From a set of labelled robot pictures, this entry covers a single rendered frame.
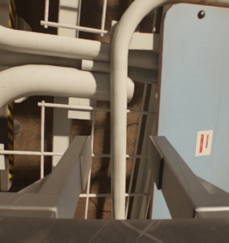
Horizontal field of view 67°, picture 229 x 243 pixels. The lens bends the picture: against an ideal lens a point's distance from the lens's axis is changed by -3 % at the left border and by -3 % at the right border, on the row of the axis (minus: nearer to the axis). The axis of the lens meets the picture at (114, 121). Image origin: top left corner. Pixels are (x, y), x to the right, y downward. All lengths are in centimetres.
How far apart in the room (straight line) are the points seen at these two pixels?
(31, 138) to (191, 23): 71
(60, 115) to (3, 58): 12
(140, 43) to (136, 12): 3
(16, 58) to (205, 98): 27
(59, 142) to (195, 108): 22
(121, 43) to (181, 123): 13
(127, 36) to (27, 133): 66
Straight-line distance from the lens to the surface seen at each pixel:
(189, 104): 26
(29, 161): 86
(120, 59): 23
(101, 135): 79
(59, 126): 31
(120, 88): 23
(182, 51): 25
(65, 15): 31
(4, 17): 47
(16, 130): 70
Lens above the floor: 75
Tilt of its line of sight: 72 degrees down
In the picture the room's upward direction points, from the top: 143 degrees clockwise
